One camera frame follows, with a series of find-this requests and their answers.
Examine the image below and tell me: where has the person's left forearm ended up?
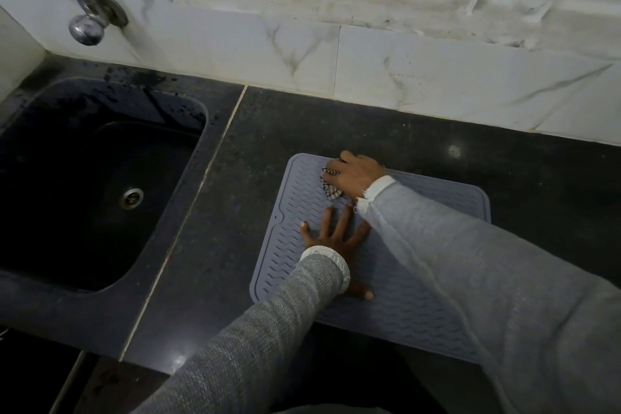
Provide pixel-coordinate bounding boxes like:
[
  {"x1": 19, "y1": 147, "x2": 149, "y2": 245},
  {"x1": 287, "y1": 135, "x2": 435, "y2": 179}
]
[{"x1": 131, "y1": 245, "x2": 351, "y2": 414}]

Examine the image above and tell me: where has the person's right forearm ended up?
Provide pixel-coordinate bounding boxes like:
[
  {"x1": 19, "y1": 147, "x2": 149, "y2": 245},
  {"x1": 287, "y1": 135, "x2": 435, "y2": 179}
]
[{"x1": 353, "y1": 175, "x2": 621, "y2": 414}]

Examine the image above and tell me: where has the person's left hand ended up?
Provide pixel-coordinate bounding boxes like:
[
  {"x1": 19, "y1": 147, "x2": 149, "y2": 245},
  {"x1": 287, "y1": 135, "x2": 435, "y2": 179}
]
[{"x1": 300, "y1": 204, "x2": 375, "y2": 302}]

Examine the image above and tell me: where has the grey silicone drying mat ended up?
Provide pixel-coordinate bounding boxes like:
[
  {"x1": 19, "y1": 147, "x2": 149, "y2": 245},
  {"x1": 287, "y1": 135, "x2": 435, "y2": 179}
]
[{"x1": 249, "y1": 153, "x2": 492, "y2": 365}]

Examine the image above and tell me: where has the black white checkered cloth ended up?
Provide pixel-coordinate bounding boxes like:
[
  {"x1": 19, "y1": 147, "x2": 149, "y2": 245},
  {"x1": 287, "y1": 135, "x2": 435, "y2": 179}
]
[{"x1": 319, "y1": 166, "x2": 345, "y2": 202}]

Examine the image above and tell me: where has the steel sink drain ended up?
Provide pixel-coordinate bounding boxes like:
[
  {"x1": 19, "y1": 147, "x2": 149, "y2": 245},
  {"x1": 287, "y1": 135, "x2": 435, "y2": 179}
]
[{"x1": 120, "y1": 187, "x2": 145, "y2": 210}]

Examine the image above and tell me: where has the black stone sink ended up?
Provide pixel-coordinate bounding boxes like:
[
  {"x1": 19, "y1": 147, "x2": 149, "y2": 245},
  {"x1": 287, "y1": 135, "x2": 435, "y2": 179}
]
[{"x1": 0, "y1": 76, "x2": 209, "y2": 293}]

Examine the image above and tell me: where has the person's right hand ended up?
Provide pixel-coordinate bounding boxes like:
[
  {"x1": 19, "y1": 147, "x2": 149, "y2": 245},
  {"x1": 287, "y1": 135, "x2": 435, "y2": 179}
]
[{"x1": 322, "y1": 150, "x2": 387, "y2": 200}]

